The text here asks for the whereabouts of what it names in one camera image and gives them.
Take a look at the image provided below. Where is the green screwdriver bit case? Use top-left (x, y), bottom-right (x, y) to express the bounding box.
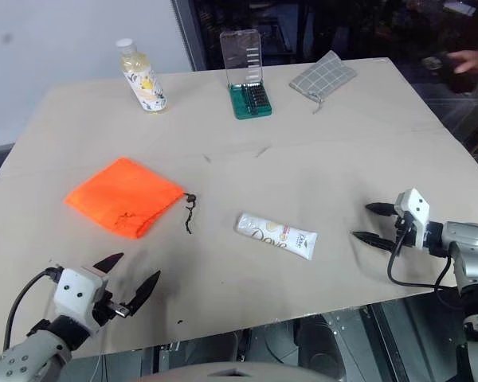
top-left (219, 29), bottom-right (273, 121)

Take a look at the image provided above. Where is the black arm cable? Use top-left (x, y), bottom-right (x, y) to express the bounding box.
top-left (2, 267), bottom-right (66, 351)
top-left (387, 222), bottom-right (458, 302)

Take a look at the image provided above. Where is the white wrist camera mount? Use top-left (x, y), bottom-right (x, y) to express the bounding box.
top-left (394, 188), bottom-right (431, 249)
top-left (53, 267), bottom-right (107, 333)

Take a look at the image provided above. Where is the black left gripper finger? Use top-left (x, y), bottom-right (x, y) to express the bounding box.
top-left (92, 251), bottom-right (125, 275)
top-left (127, 270), bottom-right (162, 318)

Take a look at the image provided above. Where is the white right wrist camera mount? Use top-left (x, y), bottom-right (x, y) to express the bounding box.
top-left (394, 188), bottom-right (431, 249)

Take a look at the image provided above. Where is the dark rounded shape under table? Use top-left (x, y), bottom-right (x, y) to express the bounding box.
top-left (258, 314), bottom-right (347, 379)

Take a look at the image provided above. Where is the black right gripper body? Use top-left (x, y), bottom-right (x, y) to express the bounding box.
top-left (390, 210), bottom-right (418, 248)

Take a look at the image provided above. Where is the yellow drink bottle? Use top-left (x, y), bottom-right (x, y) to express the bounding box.
top-left (116, 37), bottom-right (169, 114)

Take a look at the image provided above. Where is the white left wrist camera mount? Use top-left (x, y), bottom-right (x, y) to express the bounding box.
top-left (53, 267), bottom-right (107, 333)

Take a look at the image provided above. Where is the grey checked fabric pouch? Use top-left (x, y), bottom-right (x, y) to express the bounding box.
top-left (288, 50), bottom-right (359, 115)

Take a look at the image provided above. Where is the orange drawstring pouch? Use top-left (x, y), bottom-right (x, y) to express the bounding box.
top-left (63, 157), bottom-right (198, 240)

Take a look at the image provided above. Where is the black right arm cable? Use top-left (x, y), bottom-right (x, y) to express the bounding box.
top-left (387, 222), bottom-right (458, 302)

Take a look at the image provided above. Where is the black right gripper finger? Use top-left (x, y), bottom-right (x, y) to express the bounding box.
top-left (351, 230), bottom-right (397, 251)
top-left (365, 202), bottom-right (397, 217)

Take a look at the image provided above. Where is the white Dove cream tube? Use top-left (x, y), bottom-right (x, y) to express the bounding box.
top-left (234, 212), bottom-right (319, 262)

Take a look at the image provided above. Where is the bystander hand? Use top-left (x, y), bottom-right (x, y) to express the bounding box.
top-left (449, 49), bottom-right (478, 74)

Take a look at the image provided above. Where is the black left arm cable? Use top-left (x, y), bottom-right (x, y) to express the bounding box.
top-left (2, 267), bottom-right (66, 351)

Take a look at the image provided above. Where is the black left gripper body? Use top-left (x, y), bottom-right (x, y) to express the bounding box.
top-left (92, 290), bottom-right (131, 328)

